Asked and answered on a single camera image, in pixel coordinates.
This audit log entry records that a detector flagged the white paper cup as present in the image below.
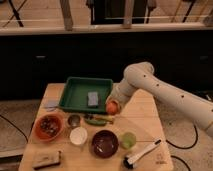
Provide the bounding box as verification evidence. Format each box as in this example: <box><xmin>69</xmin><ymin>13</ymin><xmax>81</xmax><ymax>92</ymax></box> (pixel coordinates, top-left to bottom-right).
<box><xmin>70</xmin><ymin>127</ymin><xmax>88</xmax><ymax>146</ymax></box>

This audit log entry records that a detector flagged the grey blue sponge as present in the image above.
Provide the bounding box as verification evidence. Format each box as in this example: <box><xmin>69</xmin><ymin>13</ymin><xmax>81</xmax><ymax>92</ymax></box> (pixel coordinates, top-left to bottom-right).
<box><xmin>87</xmin><ymin>92</ymin><xmax>99</xmax><ymax>107</ymax></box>

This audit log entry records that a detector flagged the red apple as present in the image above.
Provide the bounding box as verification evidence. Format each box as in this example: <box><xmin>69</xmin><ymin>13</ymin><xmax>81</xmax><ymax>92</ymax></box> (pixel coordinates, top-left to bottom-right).
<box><xmin>106</xmin><ymin>101</ymin><xmax>118</xmax><ymax>115</ymax></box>

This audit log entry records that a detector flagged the wooden chair leg right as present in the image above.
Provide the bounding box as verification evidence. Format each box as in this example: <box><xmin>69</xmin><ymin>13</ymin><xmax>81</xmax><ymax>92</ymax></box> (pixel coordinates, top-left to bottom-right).
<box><xmin>123</xmin><ymin>0</ymin><xmax>135</xmax><ymax>29</ymax></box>

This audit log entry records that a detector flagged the small metal cup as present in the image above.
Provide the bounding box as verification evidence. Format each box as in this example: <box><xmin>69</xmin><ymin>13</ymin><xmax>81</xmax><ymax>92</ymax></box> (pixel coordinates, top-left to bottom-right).
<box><xmin>67</xmin><ymin>115</ymin><xmax>80</xmax><ymax>129</ymax></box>

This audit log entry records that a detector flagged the black floor cable left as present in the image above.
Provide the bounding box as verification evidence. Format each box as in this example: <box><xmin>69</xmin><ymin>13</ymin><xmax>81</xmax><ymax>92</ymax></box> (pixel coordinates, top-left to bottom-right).
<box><xmin>0</xmin><ymin>114</ymin><xmax>30</xmax><ymax>144</ymax></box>

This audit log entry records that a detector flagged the black floor cable right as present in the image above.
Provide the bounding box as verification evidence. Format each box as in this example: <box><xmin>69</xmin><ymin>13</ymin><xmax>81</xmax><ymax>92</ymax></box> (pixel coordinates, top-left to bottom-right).
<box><xmin>165</xmin><ymin>124</ymin><xmax>199</xmax><ymax>150</ymax></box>

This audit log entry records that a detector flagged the black floor cable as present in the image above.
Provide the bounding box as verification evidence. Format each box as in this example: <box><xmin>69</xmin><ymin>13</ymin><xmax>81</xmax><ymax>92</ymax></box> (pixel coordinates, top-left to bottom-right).
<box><xmin>165</xmin><ymin>124</ymin><xmax>199</xmax><ymax>150</ymax></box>
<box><xmin>0</xmin><ymin>114</ymin><xmax>30</xmax><ymax>144</ymax></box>

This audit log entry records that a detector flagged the dark purple bowl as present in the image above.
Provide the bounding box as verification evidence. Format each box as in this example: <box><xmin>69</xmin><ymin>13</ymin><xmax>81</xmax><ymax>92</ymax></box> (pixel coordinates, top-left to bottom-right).
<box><xmin>91</xmin><ymin>130</ymin><xmax>119</xmax><ymax>158</ymax></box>

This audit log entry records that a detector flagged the green plastic tray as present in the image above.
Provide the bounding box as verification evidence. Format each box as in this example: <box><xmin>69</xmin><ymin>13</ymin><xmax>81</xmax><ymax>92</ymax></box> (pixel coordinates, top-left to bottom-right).
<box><xmin>58</xmin><ymin>77</ymin><xmax>113</xmax><ymax>114</ymax></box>

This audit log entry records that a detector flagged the brown scrub sponge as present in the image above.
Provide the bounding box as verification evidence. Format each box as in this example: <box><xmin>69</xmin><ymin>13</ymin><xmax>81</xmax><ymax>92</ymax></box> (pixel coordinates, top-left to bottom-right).
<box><xmin>32</xmin><ymin>151</ymin><xmax>61</xmax><ymax>170</ymax></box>

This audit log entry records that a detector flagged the white handled black brush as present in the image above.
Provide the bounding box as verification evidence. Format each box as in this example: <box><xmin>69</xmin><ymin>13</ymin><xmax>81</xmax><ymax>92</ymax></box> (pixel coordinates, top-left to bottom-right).
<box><xmin>123</xmin><ymin>140</ymin><xmax>161</xmax><ymax>169</ymax></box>

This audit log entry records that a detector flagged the green chili pepper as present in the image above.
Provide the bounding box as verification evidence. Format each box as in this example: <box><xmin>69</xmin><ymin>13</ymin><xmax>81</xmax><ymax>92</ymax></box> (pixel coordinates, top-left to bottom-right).
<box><xmin>84</xmin><ymin>119</ymin><xmax>107</xmax><ymax>126</ymax></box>

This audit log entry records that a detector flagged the wooden chair leg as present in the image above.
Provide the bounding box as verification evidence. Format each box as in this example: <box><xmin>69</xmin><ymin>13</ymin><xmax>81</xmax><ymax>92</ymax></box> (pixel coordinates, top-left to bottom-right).
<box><xmin>123</xmin><ymin>0</ymin><xmax>135</xmax><ymax>29</ymax></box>
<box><xmin>60</xmin><ymin>0</ymin><xmax>73</xmax><ymax>31</ymax></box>

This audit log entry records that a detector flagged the wooden chair leg left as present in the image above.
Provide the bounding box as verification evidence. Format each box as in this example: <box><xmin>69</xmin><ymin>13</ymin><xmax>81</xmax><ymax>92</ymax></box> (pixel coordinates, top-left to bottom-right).
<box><xmin>60</xmin><ymin>0</ymin><xmax>73</xmax><ymax>31</ymax></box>

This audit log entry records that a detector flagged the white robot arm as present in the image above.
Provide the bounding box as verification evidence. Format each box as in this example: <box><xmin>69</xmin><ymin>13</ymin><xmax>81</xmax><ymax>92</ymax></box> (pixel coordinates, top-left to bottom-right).
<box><xmin>105</xmin><ymin>62</ymin><xmax>213</xmax><ymax>138</ymax></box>

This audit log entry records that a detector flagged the green plastic cup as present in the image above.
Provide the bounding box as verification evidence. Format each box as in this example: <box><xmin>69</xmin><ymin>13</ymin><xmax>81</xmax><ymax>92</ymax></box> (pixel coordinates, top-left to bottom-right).
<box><xmin>121</xmin><ymin>132</ymin><xmax>136</xmax><ymax>149</ymax></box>

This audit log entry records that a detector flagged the orange bowl with beans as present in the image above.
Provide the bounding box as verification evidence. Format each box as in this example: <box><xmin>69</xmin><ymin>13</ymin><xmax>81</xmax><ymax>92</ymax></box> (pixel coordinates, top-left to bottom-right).
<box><xmin>33</xmin><ymin>114</ymin><xmax>64</xmax><ymax>142</ymax></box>

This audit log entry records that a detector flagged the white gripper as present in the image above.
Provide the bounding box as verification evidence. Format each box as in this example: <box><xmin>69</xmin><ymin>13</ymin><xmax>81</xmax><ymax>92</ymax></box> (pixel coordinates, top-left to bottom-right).
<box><xmin>107</xmin><ymin>79</ymin><xmax>137</xmax><ymax>108</ymax></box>

